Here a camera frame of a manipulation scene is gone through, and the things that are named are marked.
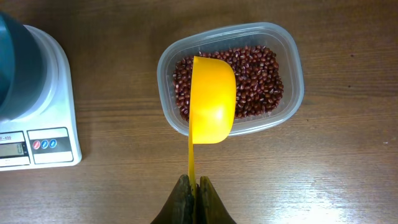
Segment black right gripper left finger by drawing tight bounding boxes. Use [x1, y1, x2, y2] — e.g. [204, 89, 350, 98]
[151, 174, 195, 224]

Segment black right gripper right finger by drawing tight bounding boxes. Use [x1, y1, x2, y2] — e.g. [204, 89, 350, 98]
[196, 176, 236, 224]

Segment yellow plastic measuring scoop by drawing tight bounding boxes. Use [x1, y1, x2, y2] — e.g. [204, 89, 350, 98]
[188, 56, 236, 189]

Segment red adzuki beans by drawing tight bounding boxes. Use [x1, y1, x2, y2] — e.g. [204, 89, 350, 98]
[172, 45, 284, 121]

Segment white digital kitchen scale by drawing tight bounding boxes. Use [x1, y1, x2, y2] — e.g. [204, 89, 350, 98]
[1, 26, 82, 171]

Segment blue plastic bowl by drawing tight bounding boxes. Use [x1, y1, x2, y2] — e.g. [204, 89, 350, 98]
[1, 12, 46, 121]

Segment clear plastic food container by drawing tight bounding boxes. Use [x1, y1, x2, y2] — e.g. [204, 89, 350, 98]
[156, 21, 305, 137]

